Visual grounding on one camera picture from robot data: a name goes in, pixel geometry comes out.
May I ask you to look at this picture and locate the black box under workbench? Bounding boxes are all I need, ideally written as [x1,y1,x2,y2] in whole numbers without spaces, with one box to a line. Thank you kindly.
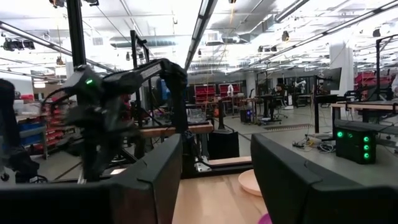
[207,129,241,161]

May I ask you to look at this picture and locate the black computer monitor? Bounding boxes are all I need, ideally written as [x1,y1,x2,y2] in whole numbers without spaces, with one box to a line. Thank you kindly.
[322,67,343,91]

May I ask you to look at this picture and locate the peach plastic plate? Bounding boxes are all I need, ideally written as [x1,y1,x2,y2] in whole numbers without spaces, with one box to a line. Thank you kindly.
[238,169,264,197]

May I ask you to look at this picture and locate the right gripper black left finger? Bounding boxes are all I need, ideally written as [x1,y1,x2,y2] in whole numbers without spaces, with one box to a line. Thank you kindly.
[0,133,183,224]

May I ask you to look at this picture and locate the black vertical frame post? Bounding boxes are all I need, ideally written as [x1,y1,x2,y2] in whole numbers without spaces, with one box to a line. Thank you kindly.
[65,0,87,70]

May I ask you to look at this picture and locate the wooden workbench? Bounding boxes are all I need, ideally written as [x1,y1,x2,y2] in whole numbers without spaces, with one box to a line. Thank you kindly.
[139,121,215,139]

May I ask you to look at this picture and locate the red shelf rack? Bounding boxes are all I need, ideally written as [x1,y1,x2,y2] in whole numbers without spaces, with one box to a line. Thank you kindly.
[218,82,242,98]
[194,83,217,104]

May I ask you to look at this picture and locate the long wooden table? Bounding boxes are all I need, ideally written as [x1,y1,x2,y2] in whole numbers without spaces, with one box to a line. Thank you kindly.
[330,100,398,113]

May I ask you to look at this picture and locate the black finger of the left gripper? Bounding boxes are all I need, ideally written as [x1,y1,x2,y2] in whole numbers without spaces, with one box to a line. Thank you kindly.
[80,136,109,183]

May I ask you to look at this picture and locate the blue storage bin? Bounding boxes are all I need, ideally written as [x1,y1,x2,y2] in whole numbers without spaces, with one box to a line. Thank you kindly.
[17,123,46,146]

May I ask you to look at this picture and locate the black computer tower green lights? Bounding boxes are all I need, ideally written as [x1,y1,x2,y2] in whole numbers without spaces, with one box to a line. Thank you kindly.
[335,125,377,165]

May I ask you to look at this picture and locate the person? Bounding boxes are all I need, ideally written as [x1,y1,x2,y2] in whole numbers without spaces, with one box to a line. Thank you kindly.
[0,78,40,184]
[272,83,287,108]

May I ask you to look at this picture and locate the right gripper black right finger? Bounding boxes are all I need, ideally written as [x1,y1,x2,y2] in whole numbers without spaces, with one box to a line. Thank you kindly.
[250,133,398,224]

